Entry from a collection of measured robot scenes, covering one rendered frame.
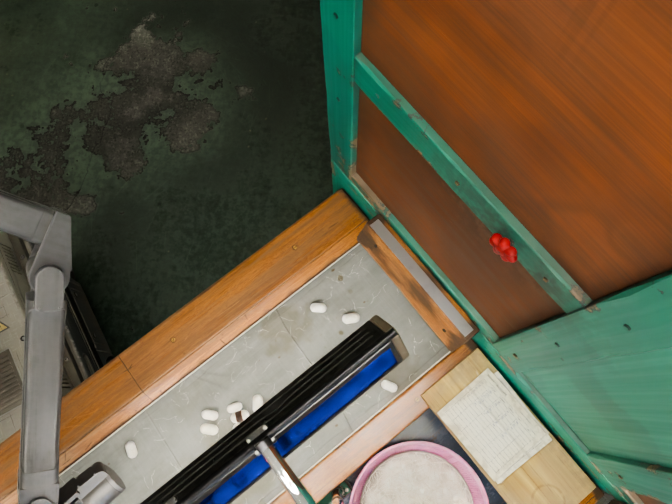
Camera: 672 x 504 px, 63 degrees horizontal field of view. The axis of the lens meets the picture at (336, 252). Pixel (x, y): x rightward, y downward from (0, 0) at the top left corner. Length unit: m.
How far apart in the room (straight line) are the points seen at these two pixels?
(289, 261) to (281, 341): 0.17
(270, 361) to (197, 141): 1.21
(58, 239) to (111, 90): 1.52
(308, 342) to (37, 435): 0.51
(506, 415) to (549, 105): 0.75
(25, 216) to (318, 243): 0.56
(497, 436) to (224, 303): 0.60
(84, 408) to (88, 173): 1.21
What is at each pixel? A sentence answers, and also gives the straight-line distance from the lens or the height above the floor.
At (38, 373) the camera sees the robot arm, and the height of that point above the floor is 1.02.
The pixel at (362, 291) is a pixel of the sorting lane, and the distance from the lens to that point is 1.18.
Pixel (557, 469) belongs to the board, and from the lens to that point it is 1.20.
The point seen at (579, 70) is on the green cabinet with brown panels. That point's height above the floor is 1.53.
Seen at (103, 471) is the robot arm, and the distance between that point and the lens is 1.11.
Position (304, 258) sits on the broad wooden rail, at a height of 0.76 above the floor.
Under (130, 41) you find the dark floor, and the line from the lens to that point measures 2.50.
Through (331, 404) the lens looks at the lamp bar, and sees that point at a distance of 0.82.
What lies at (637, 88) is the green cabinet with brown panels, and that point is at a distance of 0.45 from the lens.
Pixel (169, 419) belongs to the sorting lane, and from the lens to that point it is 1.21.
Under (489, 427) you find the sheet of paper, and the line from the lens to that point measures 1.15.
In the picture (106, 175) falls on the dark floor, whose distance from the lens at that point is 2.25.
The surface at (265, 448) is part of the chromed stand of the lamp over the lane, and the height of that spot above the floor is 1.12.
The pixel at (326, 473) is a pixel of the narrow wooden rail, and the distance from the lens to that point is 1.14.
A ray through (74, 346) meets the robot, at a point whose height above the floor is 0.34.
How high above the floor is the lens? 1.90
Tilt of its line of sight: 75 degrees down
